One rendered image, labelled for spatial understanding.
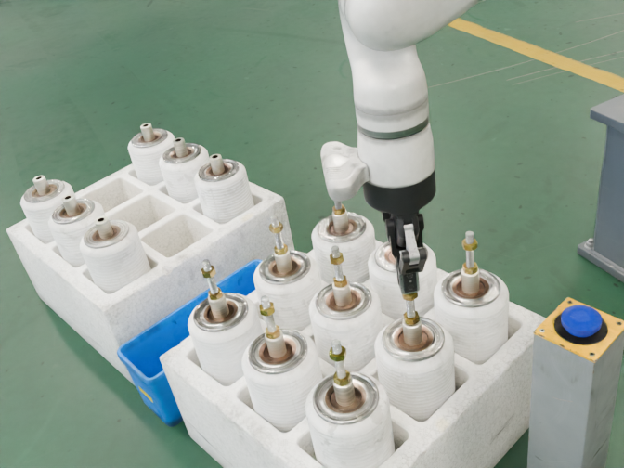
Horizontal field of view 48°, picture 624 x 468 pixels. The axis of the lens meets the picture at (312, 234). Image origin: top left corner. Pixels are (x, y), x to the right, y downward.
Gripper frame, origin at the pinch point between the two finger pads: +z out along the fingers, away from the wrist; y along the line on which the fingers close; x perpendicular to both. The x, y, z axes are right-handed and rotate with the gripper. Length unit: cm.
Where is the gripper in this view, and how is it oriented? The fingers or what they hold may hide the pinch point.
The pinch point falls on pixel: (408, 275)
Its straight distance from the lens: 79.4
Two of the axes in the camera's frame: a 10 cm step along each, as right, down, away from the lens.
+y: -0.9, -5.7, 8.2
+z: 1.5, 8.1, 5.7
